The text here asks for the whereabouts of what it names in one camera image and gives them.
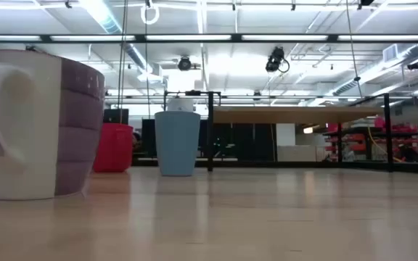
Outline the light blue cup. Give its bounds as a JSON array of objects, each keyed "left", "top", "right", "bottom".
[{"left": 154, "top": 110, "right": 202, "bottom": 178}]

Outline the red mug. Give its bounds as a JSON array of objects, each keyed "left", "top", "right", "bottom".
[{"left": 92, "top": 123, "right": 134, "bottom": 173}]

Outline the wooden shelf with black posts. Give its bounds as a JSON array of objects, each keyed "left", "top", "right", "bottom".
[{"left": 207, "top": 91, "right": 394, "bottom": 173}]

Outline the white container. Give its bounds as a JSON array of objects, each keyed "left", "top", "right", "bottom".
[{"left": 166, "top": 96, "right": 195, "bottom": 112}]

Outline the black round ceiling device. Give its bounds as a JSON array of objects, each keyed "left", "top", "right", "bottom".
[{"left": 177, "top": 56, "right": 192, "bottom": 72}]

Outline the black monitor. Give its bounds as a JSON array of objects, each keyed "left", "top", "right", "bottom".
[{"left": 102, "top": 108, "right": 130, "bottom": 125}]

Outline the purple and white mug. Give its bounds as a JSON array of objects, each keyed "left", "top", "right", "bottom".
[{"left": 0, "top": 49, "right": 106, "bottom": 201}]

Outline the storage rack with red bins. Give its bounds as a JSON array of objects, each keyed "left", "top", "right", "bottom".
[{"left": 323, "top": 115, "right": 418, "bottom": 163}]

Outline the black aluminium table frame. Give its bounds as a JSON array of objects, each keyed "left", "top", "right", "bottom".
[{"left": 132, "top": 158, "right": 418, "bottom": 175}]

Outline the black hanging camera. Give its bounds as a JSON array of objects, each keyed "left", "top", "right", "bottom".
[{"left": 265, "top": 46, "right": 290, "bottom": 73}]

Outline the thin black hanging cable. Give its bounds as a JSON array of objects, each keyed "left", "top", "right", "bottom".
[
  {"left": 117, "top": 0, "right": 128, "bottom": 124},
  {"left": 345, "top": 0, "right": 363, "bottom": 99}
]

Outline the white hanging ring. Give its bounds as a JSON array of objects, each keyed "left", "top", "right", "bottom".
[{"left": 139, "top": 3, "right": 160, "bottom": 25}]

